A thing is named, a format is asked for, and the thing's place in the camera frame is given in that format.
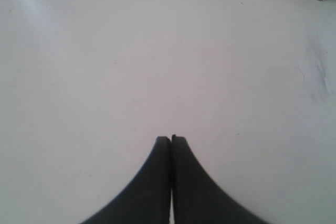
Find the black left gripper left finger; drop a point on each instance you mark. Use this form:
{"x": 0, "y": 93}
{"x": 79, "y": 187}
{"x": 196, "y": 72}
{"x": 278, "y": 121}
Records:
{"x": 147, "y": 197}

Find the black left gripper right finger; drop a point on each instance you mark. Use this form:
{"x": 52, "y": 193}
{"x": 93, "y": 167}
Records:
{"x": 196, "y": 197}

